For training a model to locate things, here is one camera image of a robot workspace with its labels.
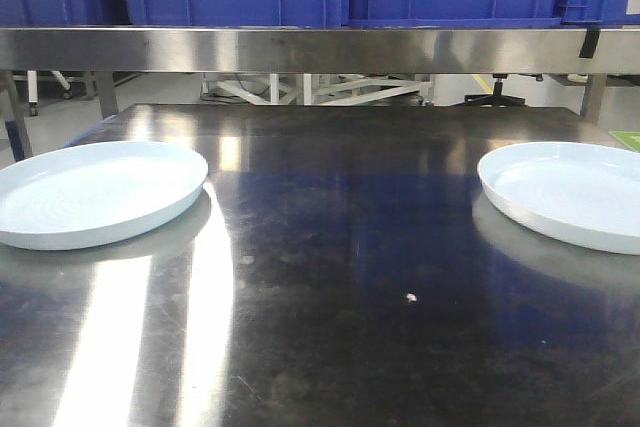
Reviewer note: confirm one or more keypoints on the light blue plate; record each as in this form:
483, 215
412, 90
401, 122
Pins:
97, 194
578, 193

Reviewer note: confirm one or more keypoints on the black stool base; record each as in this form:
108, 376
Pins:
496, 98

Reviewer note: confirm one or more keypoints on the black tape strip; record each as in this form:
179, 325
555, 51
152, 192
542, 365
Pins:
590, 43

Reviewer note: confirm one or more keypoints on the green mat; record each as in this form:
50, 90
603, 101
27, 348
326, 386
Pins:
630, 139

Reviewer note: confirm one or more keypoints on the white metal frame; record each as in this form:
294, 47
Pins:
315, 89

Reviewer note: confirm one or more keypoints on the stainless steel shelf rail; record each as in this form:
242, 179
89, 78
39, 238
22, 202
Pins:
284, 50

